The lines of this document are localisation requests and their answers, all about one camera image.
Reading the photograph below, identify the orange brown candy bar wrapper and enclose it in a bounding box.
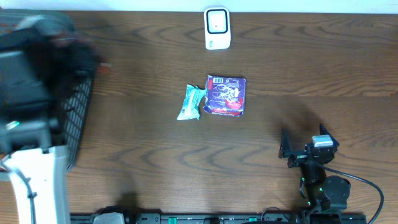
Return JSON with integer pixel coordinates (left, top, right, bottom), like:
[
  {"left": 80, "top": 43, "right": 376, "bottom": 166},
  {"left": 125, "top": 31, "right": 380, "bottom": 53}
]
[{"left": 97, "top": 62, "right": 112, "bottom": 74}]

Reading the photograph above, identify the grey plastic mesh basket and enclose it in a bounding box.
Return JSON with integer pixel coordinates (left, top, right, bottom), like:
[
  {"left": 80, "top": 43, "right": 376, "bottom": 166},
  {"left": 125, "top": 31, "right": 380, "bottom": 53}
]
[{"left": 1, "top": 9, "right": 100, "bottom": 169}]

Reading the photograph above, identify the white barcode scanner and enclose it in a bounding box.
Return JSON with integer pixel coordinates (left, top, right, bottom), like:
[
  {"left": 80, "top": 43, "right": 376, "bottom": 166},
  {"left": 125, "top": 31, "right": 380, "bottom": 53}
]
[{"left": 203, "top": 7, "right": 231, "bottom": 50}]

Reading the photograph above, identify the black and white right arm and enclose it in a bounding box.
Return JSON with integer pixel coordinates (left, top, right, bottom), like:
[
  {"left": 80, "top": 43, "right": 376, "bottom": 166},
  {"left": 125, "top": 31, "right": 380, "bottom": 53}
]
[{"left": 278, "top": 124, "right": 351, "bottom": 223}]

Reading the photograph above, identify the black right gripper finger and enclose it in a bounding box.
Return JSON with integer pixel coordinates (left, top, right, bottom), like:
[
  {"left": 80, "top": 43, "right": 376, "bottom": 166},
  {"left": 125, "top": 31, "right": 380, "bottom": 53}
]
[
  {"left": 278, "top": 129, "right": 292, "bottom": 159},
  {"left": 319, "top": 123, "right": 338, "bottom": 145}
]

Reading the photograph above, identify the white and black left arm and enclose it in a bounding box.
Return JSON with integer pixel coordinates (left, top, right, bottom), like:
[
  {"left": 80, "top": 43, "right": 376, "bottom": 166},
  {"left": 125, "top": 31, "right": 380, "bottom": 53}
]
[{"left": 1, "top": 9, "right": 102, "bottom": 223}]

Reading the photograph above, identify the teal snack packet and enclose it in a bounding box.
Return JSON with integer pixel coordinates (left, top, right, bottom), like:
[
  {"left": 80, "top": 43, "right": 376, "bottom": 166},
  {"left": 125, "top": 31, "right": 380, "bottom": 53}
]
[{"left": 177, "top": 84, "right": 206, "bottom": 121}]

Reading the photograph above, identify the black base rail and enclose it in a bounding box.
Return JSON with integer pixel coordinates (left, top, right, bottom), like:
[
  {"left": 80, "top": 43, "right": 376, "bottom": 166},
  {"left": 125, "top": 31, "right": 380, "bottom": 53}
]
[{"left": 70, "top": 207, "right": 367, "bottom": 224}]

